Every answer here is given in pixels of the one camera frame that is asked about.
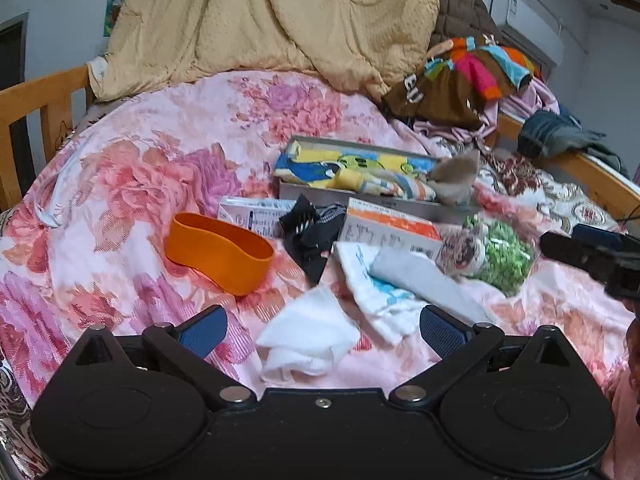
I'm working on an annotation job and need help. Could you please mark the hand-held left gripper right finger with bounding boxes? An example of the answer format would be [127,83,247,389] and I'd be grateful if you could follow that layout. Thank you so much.
[389,304,571,408]

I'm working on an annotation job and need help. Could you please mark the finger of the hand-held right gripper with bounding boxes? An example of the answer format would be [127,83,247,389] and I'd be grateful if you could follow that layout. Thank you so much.
[539,231,621,281]
[571,223,636,251]

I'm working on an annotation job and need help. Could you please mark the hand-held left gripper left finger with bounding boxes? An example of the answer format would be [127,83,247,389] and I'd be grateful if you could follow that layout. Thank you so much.
[74,304,257,411]

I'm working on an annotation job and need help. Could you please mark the light grey cloth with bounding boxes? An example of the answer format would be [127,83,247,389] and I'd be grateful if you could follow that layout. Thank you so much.
[368,248,497,327]

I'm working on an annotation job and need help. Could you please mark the orange plastic container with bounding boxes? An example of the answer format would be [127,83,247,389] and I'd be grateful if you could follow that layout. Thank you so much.
[164,212,275,297]

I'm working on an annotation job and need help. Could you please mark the white blue print cloth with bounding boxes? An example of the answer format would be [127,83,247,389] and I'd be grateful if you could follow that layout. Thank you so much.
[333,241,437,347]

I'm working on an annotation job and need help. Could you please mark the grey shallow box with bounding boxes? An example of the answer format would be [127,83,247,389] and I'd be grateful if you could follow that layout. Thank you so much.
[273,135,482,225]

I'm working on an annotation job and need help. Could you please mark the black patterned cloth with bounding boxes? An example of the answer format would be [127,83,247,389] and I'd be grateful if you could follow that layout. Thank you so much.
[277,194,349,286]

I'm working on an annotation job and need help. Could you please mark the pastel striped cloth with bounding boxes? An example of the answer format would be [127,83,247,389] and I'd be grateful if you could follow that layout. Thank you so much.
[357,169,440,207]

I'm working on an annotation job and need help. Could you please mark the yellow sock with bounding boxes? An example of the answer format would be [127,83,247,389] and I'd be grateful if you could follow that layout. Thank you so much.
[334,167,367,194]

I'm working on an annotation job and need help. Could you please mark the paisley patterned sheet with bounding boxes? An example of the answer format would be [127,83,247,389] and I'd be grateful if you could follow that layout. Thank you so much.
[0,149,640,480]

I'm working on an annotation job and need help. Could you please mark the clear bag of green pieces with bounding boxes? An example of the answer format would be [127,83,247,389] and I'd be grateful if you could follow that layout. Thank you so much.
[437,211,537,297]

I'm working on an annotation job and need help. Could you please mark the dark teal cloth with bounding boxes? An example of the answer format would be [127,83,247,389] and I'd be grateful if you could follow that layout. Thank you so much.
[584,141,632,177]

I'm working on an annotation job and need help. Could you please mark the blue jeans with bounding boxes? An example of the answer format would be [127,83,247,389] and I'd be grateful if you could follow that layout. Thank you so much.
[517,109,607,161]

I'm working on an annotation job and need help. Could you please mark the orange white medicine box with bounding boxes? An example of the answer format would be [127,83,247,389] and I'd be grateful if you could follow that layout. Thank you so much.
[338,197,446,262]

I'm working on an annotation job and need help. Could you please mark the white blue medicine box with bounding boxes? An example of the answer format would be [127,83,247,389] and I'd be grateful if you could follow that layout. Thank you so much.
[217,195,302,241]

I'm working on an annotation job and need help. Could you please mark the brown multicoloured garment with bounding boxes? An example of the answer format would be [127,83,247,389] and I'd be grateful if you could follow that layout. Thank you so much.
[382,34,540,132]

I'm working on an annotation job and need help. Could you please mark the cartoon print towel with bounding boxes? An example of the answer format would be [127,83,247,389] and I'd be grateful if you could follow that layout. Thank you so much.
[275,140,437,187]

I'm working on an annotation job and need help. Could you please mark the white air conditioner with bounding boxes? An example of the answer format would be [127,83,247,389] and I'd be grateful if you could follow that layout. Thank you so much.
[488,0,564,69]

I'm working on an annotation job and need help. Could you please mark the brown padded jacket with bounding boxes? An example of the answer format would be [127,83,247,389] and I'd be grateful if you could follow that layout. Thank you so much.
[427,0,502,52]

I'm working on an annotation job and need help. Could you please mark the yellow quilt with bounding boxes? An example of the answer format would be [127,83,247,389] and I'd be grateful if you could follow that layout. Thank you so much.
[86,0,445,107]

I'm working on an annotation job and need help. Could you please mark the dark window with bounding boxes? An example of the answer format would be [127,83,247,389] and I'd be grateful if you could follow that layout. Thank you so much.
[0,12,32,92]

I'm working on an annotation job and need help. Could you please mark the wooden bed frame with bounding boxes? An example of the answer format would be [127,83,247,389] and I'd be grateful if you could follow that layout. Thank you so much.
[0,64,640,223]

